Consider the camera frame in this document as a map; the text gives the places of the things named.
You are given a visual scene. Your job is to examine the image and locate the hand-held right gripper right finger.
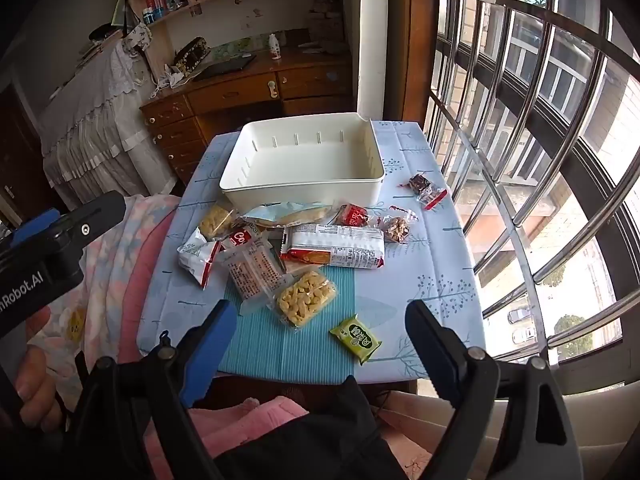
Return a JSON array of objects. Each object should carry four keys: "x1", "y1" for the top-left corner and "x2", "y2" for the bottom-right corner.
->
[{"x1": 405, "y1": 300, "x2": 583, "y2": 480}]

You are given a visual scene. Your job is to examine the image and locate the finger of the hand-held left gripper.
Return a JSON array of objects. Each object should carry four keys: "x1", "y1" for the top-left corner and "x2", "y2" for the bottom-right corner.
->
[
  {"x1": 0, "y1": 209, "x2": 61, "y2": 253},
  {"x1": 50, "y1": 192, "x2": 126, "y2": 261}
]

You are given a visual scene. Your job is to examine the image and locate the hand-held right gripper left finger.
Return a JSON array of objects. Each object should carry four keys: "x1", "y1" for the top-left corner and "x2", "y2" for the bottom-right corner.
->
[{"x1": 60, "y1": 300, "x2": 238, "y2": 480}]

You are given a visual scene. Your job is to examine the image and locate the green snack packet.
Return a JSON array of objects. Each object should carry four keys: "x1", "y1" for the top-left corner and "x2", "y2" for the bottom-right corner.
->
[{"x1": 329, "y1": 314, "x2": 382, "y2": 365}]

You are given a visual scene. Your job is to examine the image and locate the clear brown biscuit packet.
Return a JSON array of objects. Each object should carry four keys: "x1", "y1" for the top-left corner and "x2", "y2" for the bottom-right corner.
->
[{"x1": 227, "y1": 245, "x2": 288, "y2": 303}]

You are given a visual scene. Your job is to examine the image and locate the white chocolate cookie packet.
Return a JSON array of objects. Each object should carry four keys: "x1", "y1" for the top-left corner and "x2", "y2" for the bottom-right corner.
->
[{"x1": 177, "y1": 227, "x2": 223, "y2": 291}]

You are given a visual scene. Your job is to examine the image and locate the yellow puffed snack packet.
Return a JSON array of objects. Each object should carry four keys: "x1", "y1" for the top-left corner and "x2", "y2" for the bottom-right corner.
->
[
  {"x1": 272, "y1": 267, "x2": 338, "y2": 330},
  {"x1": 199, "y1": 204, "x2": 238, "y2": 240}
]

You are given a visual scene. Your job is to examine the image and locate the red-white cookie packet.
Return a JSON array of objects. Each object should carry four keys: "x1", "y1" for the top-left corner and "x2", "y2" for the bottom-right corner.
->
[{"x1": 220, "y1": 227, "x2": 273, "y2": 256}]

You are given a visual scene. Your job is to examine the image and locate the clear walnut candy packet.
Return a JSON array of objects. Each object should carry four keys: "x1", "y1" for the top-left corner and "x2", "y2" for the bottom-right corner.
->
[{"x1": 377, "y1": 206, "x2": 418, "y2": 245}]

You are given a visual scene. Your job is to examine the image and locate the long red-white cracker packet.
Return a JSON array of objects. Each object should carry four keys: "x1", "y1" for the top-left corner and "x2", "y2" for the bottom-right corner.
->
[{"x1": 280, "y1": 224, "x2": 386, "y2": 271}]

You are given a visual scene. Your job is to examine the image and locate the clear red-edged candy packet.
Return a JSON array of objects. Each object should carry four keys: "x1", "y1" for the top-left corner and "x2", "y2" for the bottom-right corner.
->
[{"x1": 419, "y1": 186, "x2": 447, "y2": 210}]

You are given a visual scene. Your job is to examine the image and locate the red walnut snack packet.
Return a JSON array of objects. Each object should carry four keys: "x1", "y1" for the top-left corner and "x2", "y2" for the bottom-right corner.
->
[{"x1": 334, "y1": 203, "x2": 373, "y2": 228}]

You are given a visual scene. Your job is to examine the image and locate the light blue bread packet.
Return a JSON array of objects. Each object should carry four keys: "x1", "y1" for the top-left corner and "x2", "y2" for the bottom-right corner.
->
[{"x1": 241, "y1": 201, "x2": 335, "y2": 228}]

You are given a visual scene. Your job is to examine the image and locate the dark candy packet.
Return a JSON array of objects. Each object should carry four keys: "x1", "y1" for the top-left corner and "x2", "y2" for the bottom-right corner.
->
[{"x1": 401, "y1": 173, "x2": 432, "y2": 195}]

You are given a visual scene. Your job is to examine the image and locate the white plastic bin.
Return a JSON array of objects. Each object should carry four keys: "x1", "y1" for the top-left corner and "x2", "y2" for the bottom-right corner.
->
[{"x1": 220, "y1": 112, "x2": 386, "y2": 211}]

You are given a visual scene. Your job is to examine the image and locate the person's left hand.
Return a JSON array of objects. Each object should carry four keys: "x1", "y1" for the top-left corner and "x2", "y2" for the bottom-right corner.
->
[{"x1": 15, "y1": 307, "x2": 66, "y2": 433}]

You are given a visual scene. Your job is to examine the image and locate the pastel patterned blanket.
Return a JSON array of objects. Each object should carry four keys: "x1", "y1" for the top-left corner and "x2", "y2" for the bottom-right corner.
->
[{"x1": 25, "y1": 195, "x2": 186, "y2": 411}]

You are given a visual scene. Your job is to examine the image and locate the teal striped placemat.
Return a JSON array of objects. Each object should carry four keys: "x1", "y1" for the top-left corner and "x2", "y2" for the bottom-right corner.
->
[{"x1": 217, "y1": 260, "x2": 358, "y2": 378}]

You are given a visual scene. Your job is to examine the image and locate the pink blanket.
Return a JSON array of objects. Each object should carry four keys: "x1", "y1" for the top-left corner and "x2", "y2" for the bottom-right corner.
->
[{"x1": 117, "y1": 200, "x2": 311, "y2": 480}]

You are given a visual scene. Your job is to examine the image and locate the white frilly cloth cover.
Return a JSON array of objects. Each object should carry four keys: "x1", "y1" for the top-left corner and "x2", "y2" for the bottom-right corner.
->
[{"x1": 37, "y1": 40, "x2": 176, "y2": 201}]

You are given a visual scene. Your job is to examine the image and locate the black garment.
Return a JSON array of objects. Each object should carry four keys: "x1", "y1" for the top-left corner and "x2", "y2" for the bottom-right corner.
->
[{"x1": 215, "y1": 377, "x2": 406, "y2": 480}]

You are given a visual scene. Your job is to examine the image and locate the floral cloth bag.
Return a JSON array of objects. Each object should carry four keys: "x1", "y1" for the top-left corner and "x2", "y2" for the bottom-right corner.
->
[{"x1": 122, "y1": 22, "x2": 153, "y2": 53}]

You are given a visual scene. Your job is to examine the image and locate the floral pencil case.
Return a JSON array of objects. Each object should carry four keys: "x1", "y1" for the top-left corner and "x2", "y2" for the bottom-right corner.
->
[{"x1": 167, "y1": 36, "x2": 211, "y2": 77}]

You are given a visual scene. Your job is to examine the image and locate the wooden desk with drawers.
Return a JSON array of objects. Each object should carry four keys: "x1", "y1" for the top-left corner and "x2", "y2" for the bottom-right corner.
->
[{"x1": 140, "y1": 45, "x2": 358, "y2": 186}]

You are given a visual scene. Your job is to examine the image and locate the black laptop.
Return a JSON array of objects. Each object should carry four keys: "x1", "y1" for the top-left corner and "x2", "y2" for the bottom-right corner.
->
[{"x1": 192, "y1": 54, "x2": 258, "y2": 82}]

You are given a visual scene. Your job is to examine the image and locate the wooden bookshelf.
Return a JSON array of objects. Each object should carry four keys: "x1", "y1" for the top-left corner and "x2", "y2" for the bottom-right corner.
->
[{"x1": 117, "y1": 0, "x2": 361, "y2": 61}]

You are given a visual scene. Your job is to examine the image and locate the floral desk pad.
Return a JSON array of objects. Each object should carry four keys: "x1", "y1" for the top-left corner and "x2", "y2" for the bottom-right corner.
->
[{"x1": 210, "y1": 35, "x2": 311, "y2": 61}]

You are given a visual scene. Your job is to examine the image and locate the metal window grille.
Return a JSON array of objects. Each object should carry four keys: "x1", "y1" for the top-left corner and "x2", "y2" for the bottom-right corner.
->
[{"x1": 425, "y1": 0, "x2": 640, "y2": 396}]

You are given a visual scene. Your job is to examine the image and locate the white column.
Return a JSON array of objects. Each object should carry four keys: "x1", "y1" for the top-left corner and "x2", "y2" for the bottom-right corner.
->
[{"x1": 357, "y1": 0, "x2": 393, "y2": 118}]

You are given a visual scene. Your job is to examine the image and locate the white charger cables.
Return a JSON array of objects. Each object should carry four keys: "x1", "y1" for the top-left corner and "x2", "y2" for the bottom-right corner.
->
[{"x1": 150, "y1": 65, "x2": 186, "y2": 101}]

